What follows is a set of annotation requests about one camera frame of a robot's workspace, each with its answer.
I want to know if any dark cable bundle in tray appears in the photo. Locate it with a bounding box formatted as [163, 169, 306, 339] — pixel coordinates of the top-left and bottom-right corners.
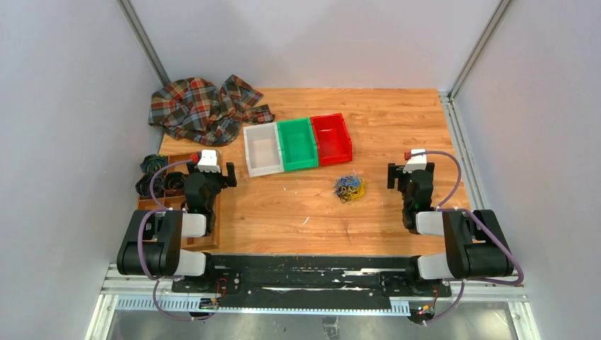
[164, 171, 187, 197]

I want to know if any cable pile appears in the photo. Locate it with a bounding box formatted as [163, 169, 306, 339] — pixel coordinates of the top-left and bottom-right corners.
[332, 172, 367, 205]

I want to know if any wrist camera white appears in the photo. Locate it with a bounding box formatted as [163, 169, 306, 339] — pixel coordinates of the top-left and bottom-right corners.
[403, 149, 427, 173]
[196, 149, 221, 173]

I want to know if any red plastic bin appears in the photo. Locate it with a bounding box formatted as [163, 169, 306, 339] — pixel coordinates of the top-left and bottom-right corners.
[310, 113, 353, 166]

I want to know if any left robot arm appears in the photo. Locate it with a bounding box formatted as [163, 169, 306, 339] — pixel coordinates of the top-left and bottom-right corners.
[117, 162, 237, 293]

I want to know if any aluminium front rail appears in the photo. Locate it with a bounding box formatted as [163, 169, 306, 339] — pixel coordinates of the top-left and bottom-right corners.
[86, 266, 541, 339]

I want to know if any white plastic bin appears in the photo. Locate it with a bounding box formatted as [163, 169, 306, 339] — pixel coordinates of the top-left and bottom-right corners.
[243, 123, 284, 177]

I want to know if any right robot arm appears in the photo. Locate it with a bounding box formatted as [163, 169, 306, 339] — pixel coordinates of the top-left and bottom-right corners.
[387, 162, 516, 295]

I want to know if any wooden divided tray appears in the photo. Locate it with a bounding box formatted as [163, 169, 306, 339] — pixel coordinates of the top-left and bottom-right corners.
[135, 152, 220, 251]

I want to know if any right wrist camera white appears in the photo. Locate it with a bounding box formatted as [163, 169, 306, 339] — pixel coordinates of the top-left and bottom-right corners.
[403, 149, 427, 173]

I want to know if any dark cable bundle lower left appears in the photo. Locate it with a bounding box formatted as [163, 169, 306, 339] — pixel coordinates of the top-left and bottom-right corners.
[135, 174, 165, 199]

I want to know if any plaid cloth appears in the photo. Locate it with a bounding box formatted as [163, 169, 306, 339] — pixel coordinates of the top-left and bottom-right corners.
[147, 74, 276, 147]

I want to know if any green plastic bin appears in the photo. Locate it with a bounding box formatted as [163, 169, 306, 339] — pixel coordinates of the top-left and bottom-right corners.
[277, 118, 318, 172]

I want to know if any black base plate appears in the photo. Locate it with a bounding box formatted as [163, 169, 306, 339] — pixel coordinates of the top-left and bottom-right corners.
[172, 254, 451, 312]

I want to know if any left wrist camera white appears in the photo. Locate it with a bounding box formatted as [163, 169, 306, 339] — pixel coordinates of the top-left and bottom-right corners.
[196, 149, 221, 173]

